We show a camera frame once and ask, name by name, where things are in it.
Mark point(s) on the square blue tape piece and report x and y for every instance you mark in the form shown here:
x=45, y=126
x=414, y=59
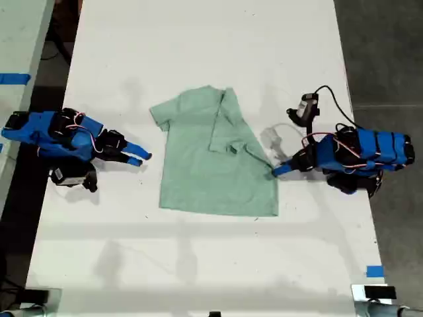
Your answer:
x=374, y=271

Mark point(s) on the long blue tape strip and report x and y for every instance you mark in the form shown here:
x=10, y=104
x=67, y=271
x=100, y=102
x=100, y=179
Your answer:
x=15, y=79

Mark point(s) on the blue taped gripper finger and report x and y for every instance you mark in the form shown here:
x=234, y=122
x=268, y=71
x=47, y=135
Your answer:
x=137, y=150
x=285, y=169
x=288, y=160
x=130, y=160

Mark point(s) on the blue and black arm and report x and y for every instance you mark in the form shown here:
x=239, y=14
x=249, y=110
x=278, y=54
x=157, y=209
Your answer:
x=49, y=132
x=363, y=152

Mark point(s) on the black and silver camera box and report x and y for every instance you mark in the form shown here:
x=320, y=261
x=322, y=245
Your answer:
x=67, y=176
x=309, y=105

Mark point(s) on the pale green T-shirt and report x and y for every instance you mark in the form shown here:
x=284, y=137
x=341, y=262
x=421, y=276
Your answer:
x=215, y=171

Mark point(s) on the short black camera stalk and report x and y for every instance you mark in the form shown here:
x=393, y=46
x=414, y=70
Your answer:
x=305, y=123
x=91, y=180

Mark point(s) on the shiny metal clamp plate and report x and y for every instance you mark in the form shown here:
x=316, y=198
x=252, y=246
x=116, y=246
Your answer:
x=357, y=292
x=55, y=302

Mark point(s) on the grey metal tube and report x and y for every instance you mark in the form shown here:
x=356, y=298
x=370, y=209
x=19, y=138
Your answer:
x=380, y=309

